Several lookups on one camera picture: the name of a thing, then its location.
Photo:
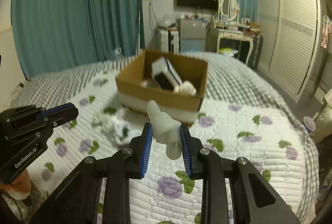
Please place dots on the white floral quilt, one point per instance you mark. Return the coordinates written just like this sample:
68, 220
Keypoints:
281, 152

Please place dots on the white suitcase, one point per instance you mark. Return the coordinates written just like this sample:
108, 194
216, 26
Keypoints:
168, 41

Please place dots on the large teal curtain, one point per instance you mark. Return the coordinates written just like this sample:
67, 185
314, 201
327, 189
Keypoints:
54, 35

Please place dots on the open cardboard box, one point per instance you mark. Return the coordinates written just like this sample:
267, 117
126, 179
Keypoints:
137, 86

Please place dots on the oval vanity mirror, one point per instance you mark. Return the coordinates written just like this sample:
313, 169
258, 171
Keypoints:
229, 9

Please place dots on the hand holding left gripper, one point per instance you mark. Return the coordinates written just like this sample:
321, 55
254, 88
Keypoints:
20, 188

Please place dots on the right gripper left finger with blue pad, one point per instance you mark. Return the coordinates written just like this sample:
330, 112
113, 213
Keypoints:
76, 199

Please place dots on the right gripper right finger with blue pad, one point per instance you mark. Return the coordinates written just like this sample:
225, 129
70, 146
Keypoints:
254, 200

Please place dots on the grey mini fridge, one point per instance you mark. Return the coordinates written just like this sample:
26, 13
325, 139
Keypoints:
192, 35

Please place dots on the white sliding wardrobe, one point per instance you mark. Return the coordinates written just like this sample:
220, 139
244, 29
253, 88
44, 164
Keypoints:
291, 32

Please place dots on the drink cup with straw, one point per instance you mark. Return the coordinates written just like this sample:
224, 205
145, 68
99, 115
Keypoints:
310, 123

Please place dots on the small white soft toy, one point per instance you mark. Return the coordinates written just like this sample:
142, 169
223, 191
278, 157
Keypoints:
115, 127

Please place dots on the clear water jug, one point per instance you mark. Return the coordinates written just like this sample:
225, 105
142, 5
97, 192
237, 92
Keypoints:
118, 53

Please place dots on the dark suitcase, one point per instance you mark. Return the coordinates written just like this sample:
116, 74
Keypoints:
256, 52

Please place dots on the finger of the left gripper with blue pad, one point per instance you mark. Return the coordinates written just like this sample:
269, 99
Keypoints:
57, 116

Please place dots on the grey checkered bedsheet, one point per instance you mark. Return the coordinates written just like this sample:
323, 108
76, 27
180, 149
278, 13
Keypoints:
228, 81

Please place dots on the white plush toy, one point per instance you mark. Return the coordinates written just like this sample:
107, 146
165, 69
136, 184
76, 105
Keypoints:
165, 130

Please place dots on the white dressing table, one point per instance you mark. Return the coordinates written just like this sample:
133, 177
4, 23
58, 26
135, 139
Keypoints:
214, 36

